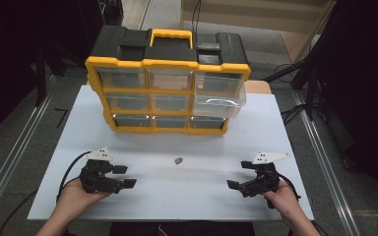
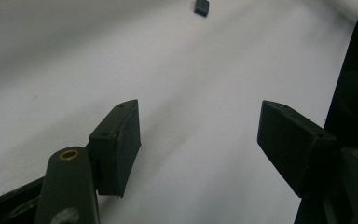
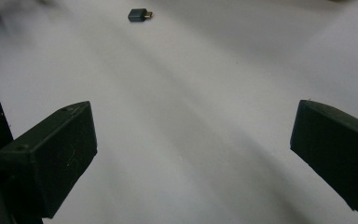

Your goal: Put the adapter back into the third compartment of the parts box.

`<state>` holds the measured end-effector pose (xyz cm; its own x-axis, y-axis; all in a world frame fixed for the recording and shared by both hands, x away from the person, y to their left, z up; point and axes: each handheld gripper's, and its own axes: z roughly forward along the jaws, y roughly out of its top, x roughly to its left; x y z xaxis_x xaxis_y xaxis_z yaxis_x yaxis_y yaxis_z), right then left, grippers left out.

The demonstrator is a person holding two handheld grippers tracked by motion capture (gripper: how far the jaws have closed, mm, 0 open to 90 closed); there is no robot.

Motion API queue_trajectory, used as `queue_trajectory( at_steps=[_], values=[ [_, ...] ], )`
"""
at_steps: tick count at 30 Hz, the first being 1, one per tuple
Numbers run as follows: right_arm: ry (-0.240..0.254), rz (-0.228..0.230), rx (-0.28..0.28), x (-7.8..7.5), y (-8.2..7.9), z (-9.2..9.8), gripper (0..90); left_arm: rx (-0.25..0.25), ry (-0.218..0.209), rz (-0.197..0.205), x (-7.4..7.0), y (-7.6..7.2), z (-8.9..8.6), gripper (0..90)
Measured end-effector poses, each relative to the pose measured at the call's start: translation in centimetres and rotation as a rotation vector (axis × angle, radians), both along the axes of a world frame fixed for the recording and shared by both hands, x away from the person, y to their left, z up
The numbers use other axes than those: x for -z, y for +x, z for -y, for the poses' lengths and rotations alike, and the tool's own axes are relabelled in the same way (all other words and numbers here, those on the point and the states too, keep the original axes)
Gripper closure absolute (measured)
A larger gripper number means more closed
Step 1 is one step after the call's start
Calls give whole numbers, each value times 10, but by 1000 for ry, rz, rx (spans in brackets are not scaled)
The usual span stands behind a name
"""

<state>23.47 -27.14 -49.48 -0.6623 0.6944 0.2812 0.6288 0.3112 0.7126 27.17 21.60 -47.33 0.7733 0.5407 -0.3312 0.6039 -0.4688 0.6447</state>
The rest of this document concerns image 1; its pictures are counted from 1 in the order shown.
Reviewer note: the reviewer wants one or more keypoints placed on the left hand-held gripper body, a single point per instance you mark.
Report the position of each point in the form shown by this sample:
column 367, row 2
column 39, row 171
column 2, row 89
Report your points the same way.
column 95, row 180

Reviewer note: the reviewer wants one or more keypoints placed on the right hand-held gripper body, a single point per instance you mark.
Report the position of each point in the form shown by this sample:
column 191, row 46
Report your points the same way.
column 262, row 182

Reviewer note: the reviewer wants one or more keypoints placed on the small grey metal part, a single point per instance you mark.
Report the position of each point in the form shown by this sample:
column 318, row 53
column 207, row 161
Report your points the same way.
column 178, row 160

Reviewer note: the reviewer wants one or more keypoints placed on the clear plastic storage drawer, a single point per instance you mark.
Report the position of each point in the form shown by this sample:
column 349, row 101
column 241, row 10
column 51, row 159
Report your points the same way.
column 218, row 105

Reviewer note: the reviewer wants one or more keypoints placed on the person's left hand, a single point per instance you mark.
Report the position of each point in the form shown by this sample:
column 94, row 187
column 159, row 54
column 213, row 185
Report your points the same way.
column 75, row 198

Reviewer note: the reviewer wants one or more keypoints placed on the person's right hand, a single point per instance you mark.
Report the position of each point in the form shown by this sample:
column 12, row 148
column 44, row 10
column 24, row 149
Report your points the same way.
column 285, row 200

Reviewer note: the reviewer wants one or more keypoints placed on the white table board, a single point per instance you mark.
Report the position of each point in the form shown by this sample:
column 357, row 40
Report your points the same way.
column 177, row 190

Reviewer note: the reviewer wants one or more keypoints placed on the person's dark clothing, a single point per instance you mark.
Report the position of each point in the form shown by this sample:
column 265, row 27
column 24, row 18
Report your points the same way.
column 193, row 229

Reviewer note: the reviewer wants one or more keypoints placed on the set of clear organizer drawers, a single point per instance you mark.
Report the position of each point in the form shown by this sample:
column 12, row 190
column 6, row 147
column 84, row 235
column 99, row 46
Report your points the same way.
column 128, row 102

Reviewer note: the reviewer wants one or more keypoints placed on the black stand leg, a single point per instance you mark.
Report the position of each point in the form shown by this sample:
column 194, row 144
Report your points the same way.
column 40, row 75

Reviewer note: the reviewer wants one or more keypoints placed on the yellow and black drawer organizer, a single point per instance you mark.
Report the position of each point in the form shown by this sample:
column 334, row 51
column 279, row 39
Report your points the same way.
column 170, row 54

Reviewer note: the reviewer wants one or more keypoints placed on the dark curtain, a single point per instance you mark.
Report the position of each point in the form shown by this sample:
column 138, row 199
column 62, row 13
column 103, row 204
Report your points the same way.
column 364, row 82
column 10, row 49

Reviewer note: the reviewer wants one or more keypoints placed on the light wooden furniture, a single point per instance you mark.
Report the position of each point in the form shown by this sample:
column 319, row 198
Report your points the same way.
column 259, row 13

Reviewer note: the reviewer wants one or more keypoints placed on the metal floor rail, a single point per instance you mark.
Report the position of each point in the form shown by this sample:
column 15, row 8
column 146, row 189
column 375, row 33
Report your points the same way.
column 325, row 164
column 13, row 157

